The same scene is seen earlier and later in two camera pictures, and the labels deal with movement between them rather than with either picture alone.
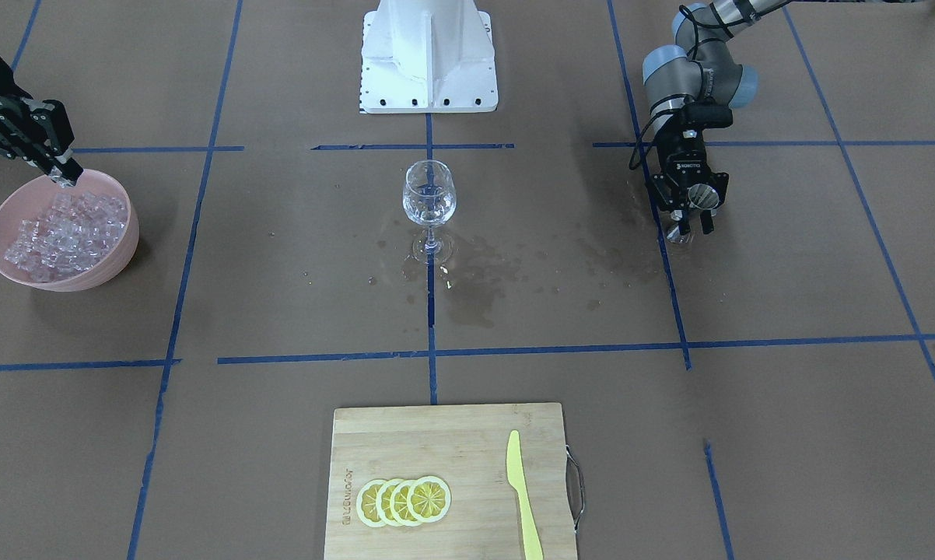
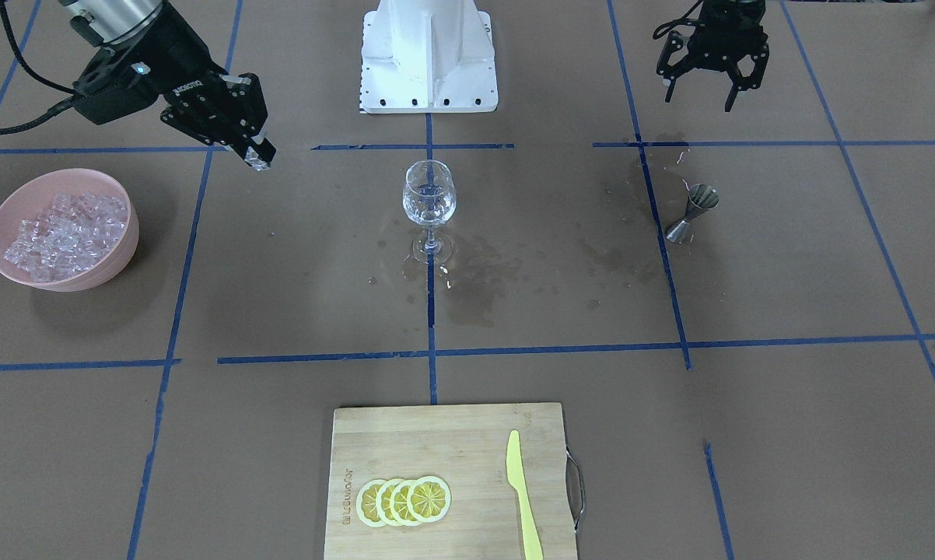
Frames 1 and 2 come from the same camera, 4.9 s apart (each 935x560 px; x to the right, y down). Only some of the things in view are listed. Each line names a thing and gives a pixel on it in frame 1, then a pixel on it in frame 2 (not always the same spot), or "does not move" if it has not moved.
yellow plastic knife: x=534 y=550 does not move
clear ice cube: x=64 y=183 → x=252 y=158
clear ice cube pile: x=70 y=234 does not move
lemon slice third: x=398 y=503 does not move
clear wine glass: x=429 y=199 does not move
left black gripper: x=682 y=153 → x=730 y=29
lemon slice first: x=365 y=502 does not move
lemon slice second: x=383 y=502 does not move
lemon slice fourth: x=428 y=498 does not move
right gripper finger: x=70 y=169 → x=266 y=150
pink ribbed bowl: x=64 y=239 does not move
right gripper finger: x=45 y=164 → x=242 y=146
